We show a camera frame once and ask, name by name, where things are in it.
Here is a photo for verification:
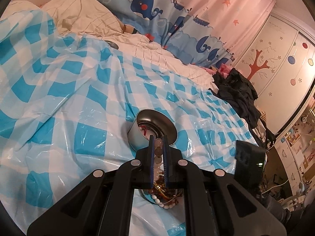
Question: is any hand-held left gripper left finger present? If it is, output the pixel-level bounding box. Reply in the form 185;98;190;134
27;136;157;236

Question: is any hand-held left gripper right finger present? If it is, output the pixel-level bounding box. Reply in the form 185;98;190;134
162;136;288;236

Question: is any translucent pale bead bracelet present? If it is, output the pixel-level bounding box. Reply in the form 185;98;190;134
154;138;165;177

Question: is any round silver metal tin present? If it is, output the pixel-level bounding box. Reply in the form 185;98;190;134
127;109;178;153

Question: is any white oval bead bracelet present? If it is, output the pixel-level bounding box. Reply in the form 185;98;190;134
150;195;178;210

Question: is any sticker covered cabinet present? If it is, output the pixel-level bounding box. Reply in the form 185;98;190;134
273;98;315;202

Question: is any pile of dark clothes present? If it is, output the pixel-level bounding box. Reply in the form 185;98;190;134
211;68;279;148

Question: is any blue white checkered plastic sheet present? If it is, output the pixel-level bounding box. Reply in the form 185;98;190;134
0;8;262;236

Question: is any pink cloth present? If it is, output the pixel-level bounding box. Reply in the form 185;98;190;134
204;63;235;78

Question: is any wardrobe with tree decal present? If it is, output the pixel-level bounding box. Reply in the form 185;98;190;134
233;14;315;134

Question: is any tan and black small object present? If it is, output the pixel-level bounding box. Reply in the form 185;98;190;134
122;24;139;35

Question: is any whale print curtain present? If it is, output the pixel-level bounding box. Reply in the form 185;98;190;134
95;0;277;69

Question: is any white striped quilt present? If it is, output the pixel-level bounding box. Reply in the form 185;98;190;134
0;0;215;89

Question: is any brown glass bead bracelet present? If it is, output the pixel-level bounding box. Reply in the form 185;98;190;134
154;177;183;200

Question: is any white cable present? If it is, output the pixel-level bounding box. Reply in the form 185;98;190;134
262;178;292;193

